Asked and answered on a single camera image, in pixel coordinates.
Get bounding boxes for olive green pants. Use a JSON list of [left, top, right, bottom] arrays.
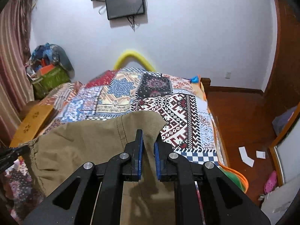
[[23, 111, 175, 224]]

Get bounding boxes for wooden lap desk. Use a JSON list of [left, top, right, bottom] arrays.
[[9, 105, 55, 147]]

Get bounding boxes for patchwork patterned bedspread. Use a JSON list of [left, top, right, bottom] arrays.
[[3, 68, 227, 224]]

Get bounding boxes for striped red curtain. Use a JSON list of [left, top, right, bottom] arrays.
[[1, 0, 34, 146]]

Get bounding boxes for green plush blanket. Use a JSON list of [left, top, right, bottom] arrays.
[[219, 163, 249, 194]]

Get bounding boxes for green storage basket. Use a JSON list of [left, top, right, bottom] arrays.
[[31, 66, 70, 100]]

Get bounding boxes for small white paper on floor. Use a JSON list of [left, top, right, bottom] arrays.
[[256, 150, 266, 159]]

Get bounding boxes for small blue toy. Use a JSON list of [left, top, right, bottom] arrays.
[[190, 76, 200, 83]]

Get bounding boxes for pink slipper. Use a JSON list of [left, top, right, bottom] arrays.
[[263, 171, 277, 194]]

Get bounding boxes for pile of blue clothes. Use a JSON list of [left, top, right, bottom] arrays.
[[27, 43, 75, 78]]

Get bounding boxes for brown wooden door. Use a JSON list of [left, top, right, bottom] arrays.
[[263, 0, 299, 119]]

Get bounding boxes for white wall socket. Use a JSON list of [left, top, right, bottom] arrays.
[[225, 72, 231, 79]]

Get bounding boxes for small black wall monitor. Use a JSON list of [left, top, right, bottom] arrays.
[[105, 0, 146, 20]]

